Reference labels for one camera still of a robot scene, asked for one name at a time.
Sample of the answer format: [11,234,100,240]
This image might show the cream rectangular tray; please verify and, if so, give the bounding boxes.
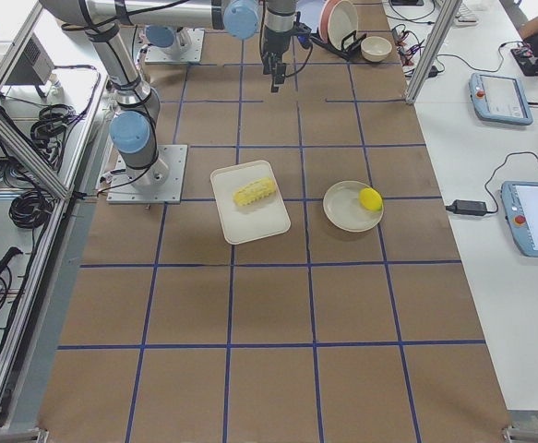
[210,160,291,245]

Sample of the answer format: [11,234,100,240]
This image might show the yellow lemon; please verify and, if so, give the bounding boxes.
[358,187,383,211]

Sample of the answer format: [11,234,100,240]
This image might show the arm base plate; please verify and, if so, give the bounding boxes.
[145,26,205,65]
[106,145,188,204]

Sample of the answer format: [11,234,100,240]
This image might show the aluminium frame post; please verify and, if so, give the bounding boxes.
[405,0,461,104]

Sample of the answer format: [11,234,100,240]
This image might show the far teach pendant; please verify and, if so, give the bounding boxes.
[469,73,533,126]

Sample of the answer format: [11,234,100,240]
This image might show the coiled black cables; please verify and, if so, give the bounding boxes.
[30,103,90,158]

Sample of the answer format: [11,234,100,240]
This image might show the cream round plate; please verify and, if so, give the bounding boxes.
[323,181,384,233]

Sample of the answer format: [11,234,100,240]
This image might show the grey control box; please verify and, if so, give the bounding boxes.
[5,33,54,99]

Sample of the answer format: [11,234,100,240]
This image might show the cream bowl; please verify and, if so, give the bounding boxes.
[361,36,392,63]

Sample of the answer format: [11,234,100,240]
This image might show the brown paper table mat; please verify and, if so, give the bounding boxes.
[36,0,512,443]

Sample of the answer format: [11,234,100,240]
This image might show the near teach pendant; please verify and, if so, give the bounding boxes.
[500,181,538,257]

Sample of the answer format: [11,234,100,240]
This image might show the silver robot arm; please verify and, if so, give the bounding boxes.
[145,25,191,59]
[42,1,311,188]

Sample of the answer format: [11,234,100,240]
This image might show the pink plate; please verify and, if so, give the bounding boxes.
[318,0,342,49]

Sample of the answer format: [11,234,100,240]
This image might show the black dish rack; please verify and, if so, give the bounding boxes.
[310,30,367,61]

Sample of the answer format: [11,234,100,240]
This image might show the black power adapter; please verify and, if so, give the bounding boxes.
[445,199,488,216]

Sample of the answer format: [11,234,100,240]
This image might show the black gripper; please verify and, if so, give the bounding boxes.
[261,40,288,93]

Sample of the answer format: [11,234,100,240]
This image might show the cream plate in rack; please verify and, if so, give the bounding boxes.
[339,0,358,41]

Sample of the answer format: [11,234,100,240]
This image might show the blue plate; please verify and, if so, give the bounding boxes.
[297,0,326,32]

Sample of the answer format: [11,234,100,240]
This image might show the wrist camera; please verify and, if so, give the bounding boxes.
[293,21,313,50]

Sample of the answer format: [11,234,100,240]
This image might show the teach pendant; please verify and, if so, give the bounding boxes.
[500,181,538,257]
[469,73,533,126]

